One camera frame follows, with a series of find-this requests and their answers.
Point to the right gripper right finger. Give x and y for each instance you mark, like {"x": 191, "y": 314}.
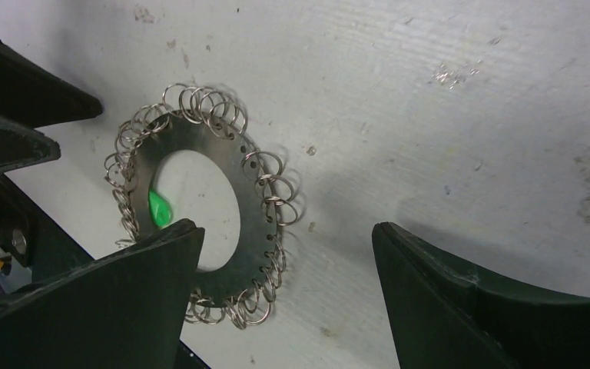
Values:
{"x": 447, "y": 312}

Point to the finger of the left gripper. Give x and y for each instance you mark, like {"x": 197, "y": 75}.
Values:
{"x": 21, "y": 147}
{"x": 36, "y": 98}

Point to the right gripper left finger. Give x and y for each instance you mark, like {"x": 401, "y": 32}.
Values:
{"x": 96, "y": 305}

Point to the silver keyring disc with rings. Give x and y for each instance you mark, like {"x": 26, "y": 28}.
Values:
{"x": 193, "y": 148}

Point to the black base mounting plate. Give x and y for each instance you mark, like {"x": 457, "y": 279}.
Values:
{"x": 45, "y": 244}

